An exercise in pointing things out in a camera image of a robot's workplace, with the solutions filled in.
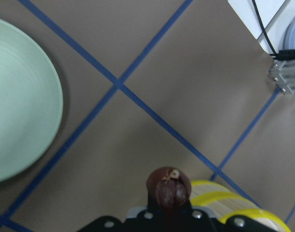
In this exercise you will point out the brown steamed bun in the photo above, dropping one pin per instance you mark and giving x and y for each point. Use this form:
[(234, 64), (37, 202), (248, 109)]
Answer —
[(169, 184)]

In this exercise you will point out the yellow bamboo steamer basket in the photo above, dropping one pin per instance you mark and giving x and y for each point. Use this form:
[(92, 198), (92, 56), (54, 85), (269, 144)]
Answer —
[(225, 204)]

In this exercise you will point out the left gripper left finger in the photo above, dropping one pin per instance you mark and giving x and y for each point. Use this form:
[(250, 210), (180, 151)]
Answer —
[(151, 202)]

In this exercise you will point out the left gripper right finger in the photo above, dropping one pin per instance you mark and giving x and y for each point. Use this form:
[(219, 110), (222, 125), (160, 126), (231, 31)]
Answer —
[(185, 203)]

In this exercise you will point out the aluminium frame post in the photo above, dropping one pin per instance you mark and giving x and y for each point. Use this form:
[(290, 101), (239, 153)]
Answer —
[(283, 74)]

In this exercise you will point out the blue plate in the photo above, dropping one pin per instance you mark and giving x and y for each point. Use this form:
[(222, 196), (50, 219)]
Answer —
[(289, 37)]

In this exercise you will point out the green plate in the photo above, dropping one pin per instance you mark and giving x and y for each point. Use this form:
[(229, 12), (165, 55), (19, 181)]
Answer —
[(31, 101)]

